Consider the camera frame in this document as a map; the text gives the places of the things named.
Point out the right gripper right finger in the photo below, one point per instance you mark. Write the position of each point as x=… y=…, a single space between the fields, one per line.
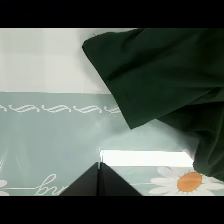
x=114 y=185

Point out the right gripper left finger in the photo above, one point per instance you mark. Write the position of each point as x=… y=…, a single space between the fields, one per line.
x=86 y=184

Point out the dark green garment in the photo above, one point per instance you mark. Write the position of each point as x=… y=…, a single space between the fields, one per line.
x=160 y=76

